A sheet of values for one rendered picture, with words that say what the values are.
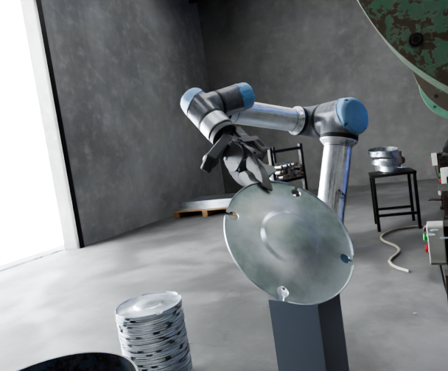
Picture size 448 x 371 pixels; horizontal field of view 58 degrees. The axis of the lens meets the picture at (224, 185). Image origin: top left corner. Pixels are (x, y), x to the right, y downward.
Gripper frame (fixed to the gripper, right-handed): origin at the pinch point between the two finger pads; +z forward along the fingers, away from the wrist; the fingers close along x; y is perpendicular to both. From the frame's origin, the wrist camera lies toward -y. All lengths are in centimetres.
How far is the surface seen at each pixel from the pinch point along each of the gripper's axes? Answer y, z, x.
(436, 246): 69, 26, 18
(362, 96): 622, -290, 186
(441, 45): 9.1, 10.2, -40.7
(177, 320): 22, -18, 102
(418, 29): 8.0, 5.7, -41.1
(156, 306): 16, -27, 100
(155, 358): 9, -10, 109
